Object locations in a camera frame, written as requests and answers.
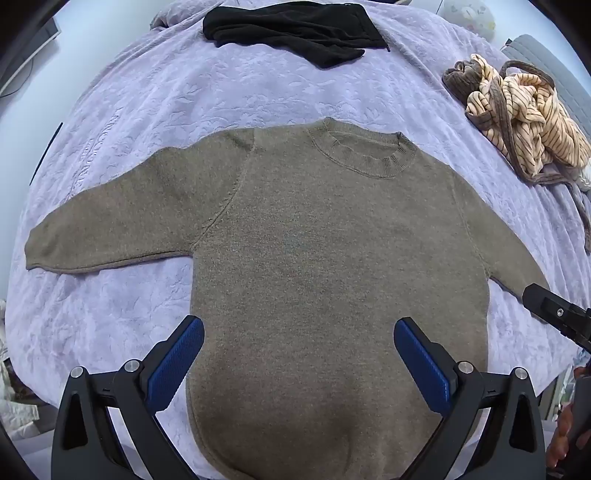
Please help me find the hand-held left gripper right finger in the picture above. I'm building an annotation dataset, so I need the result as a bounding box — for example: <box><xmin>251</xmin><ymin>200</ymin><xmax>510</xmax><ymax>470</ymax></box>
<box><xmin>393</xmin><ymin>316</ymin><xmax>548</xmax><ymax>480</ymax></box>

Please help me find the cream striped fleece garment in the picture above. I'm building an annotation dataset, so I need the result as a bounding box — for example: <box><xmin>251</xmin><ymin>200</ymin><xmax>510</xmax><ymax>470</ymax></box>
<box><xmin>442</xmin><ymin>53</ymin><xmax>591</xmax><ymax>252</ymax></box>

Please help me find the person's right hand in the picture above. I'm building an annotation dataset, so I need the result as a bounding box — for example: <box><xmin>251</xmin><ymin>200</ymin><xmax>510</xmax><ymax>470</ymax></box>
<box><xmin>546</xmin><ymin>404</ymin><xmax>578</xmax><ymax>472</ymax></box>

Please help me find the lilac embossed blanket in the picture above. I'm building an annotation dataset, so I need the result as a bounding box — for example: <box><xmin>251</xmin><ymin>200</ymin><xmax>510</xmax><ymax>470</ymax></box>
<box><xmin>4</xmin><ymin>0</ymin><xmax>591</xmax><ymax>480</ymax></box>

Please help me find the olive brown knit sweater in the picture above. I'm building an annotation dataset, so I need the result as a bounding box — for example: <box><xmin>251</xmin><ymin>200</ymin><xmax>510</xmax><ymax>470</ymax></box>
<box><xmin>25</xmin><ymin>117</ymin><xmax>552</xmax><ymax>480</ymax></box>

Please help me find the black garment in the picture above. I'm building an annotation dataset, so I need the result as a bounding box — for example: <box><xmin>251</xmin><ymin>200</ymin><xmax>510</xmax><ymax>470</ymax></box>
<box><xmin>202</xmin><ymin>0</ymin><xmax>391</xmax><ymax>70</ymax></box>

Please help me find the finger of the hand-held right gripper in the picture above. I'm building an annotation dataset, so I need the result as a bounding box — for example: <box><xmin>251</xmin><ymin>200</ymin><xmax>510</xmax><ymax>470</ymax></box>
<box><xmin>523</xmin><ymin>283</ymin><xmax>591</xmax><ymax>356</ymax></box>

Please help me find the grey padded headboard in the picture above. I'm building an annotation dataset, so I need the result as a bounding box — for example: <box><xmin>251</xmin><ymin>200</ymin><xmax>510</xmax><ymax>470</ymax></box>
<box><xmin>501</xmin><ymin>34</ymin><xmax>591</xmax><ymax>144</ymax></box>

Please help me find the white plush toy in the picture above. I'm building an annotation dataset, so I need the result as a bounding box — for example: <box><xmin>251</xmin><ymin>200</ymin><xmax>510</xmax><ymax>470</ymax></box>
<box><xmin>438</xmin><ymin>0</ymin><xmax>497</xmax><ymax>35</ymax></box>

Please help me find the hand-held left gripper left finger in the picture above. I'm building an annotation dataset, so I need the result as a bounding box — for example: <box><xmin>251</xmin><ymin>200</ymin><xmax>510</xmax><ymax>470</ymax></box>
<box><xmin>50</xmin><ymin>315</ymin><xmax>206</xmax><ymax>480</ymax></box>

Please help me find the computer monitor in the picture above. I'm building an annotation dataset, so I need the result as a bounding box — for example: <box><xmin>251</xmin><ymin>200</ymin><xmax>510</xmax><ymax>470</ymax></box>
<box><xmin>0</xmin><ymin>18</ymin><xmax>62</xmax><ymax>97</ymax></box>

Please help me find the white crumpled bag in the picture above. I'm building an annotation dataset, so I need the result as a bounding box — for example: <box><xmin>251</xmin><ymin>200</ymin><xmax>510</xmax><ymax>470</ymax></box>
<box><xmin>0</xmin><ymin>355</ymin><xmax>51</xmax><ymax>416</ymax></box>

